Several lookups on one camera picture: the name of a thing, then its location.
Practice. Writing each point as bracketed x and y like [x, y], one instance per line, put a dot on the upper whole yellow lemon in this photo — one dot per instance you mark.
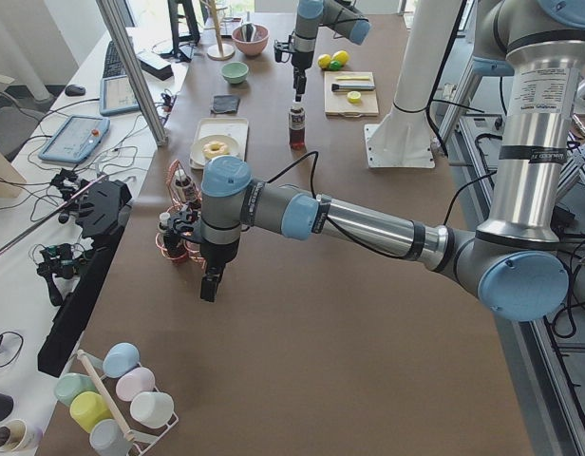
[324, 60]

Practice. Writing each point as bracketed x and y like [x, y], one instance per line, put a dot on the blue teach pendant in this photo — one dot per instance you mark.
[117, 96]
[75, 140]

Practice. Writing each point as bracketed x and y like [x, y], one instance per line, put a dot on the white round plate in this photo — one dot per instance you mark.
[196, 149]

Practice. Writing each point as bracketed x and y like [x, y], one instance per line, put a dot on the aluminium frame post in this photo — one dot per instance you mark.
[114, 23]

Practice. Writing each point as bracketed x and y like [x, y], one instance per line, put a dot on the whole yellow lemon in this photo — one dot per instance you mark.
[324, 60]
[341, 56]

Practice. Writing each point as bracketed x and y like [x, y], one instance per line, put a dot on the green lime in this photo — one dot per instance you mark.
[334, 65]

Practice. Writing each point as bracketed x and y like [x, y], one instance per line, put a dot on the grey folded cloth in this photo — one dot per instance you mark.
[225, 104]

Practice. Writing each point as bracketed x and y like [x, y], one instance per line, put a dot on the pink ice bowl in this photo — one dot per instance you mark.
[254, 47]

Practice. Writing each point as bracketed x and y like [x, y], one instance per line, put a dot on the lower whole yellow lemon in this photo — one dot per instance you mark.
[341, 56]

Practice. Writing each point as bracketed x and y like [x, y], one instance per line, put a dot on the tea bottle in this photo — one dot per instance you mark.
[296, 120]
[186, 190]
[170, 244]

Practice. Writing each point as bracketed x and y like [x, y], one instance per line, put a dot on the glazed ring donut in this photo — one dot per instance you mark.
[213, 149]

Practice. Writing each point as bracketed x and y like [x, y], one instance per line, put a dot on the copper wire bottle rack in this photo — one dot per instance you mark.
[178, 229]

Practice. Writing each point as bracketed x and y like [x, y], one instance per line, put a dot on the half lemon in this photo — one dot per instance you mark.
[354, 97]

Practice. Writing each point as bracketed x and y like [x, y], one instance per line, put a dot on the steel ice scoop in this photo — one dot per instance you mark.
[248, 30]

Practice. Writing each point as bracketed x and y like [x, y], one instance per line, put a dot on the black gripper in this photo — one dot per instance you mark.
[217, 253]
[301, 61]

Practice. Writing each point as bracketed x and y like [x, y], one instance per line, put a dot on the yellow plastic knife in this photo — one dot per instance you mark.
[352, 77]

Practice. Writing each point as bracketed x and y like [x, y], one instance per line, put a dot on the steel muddler black tip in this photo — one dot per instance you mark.
[351, 87]

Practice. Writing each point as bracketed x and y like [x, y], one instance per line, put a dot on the cream tray with bunny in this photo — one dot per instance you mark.
[237, 128]

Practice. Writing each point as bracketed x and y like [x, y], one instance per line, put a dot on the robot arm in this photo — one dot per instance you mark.
[356, 268]
[339, 16]

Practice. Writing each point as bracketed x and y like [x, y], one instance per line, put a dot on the cup rack with pastel cups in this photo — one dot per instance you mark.
[116, 401]

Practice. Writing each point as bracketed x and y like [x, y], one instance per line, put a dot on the bamboo cutting board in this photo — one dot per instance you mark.
[336, 103]

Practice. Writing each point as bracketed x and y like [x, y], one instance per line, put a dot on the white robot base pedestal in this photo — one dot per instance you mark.
[403, 138]

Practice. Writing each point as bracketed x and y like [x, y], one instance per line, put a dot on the mint green bowl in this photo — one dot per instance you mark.
[235, 73]

